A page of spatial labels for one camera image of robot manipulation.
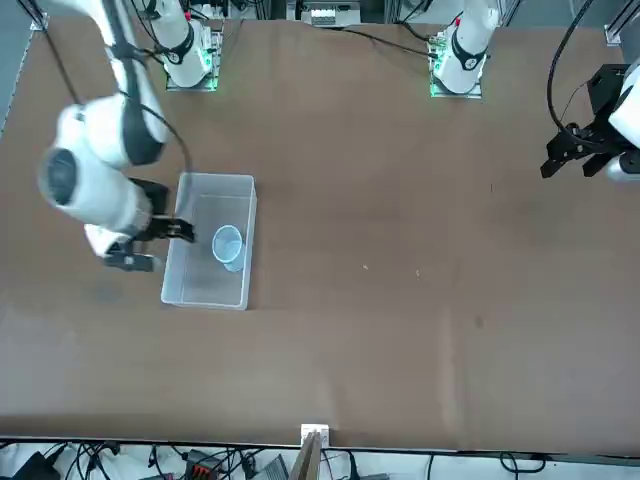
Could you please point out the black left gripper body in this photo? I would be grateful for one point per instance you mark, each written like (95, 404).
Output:
(607, 92)

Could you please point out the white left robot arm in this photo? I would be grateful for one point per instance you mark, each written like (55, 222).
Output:
(467, 55)

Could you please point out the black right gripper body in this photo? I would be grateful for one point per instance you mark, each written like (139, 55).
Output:
(150, 197)

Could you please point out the blue pencil holder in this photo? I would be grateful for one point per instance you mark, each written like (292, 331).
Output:
(227, 247)

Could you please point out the black power adapter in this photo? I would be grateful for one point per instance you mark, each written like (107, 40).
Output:
(32, 467)

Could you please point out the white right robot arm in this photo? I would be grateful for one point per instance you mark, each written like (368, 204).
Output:
(100, 190)

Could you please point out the clear plastic box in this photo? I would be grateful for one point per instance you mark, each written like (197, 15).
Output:
(210, 295)

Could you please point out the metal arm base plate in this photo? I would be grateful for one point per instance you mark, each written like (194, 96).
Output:
(432, 75)
(216, 60)

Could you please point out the red and black power strip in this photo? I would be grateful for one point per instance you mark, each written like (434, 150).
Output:
(202, 465)

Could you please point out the aluminium frame post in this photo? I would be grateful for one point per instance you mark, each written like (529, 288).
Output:
(315, 452)

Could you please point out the aluminium corner bracket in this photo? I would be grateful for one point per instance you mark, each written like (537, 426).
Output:
(620, 25)

